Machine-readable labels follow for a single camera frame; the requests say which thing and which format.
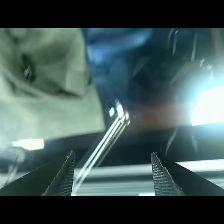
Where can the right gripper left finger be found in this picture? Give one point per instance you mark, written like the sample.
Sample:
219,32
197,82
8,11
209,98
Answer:
60,181

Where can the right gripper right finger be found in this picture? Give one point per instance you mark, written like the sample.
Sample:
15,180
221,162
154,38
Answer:
166,181

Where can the pale grey garment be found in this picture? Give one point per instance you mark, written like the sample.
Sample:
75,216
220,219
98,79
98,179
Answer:
43,86

